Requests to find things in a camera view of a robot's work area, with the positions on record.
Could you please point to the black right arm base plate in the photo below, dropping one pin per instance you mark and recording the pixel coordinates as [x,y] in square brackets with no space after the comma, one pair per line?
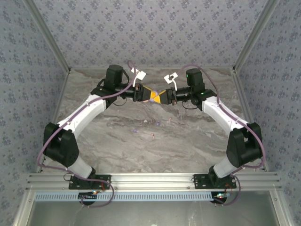
[200,182]

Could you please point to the aluminium frame post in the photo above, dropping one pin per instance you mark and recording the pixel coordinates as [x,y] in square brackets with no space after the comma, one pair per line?
[49,35]
[253,35]

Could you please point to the short aluminium frame leg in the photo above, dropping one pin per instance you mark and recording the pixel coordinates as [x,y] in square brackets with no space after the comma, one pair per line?
[23,209]
[281,209]

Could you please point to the aluminium table side rail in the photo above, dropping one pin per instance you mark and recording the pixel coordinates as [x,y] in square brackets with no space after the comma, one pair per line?
[244,101]
[60,94]

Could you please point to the black controller board with LED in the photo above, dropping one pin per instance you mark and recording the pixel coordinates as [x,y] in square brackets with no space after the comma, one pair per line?
[218,196]
[88,196]

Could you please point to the aluminium mounting rail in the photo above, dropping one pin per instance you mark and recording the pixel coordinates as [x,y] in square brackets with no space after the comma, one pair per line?
[150,181]

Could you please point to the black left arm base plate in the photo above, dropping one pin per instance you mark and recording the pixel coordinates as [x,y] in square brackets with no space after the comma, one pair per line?
[108,177]

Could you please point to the aluminium table back rail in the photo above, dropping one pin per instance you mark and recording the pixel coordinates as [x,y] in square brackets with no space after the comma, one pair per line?
[150,67]

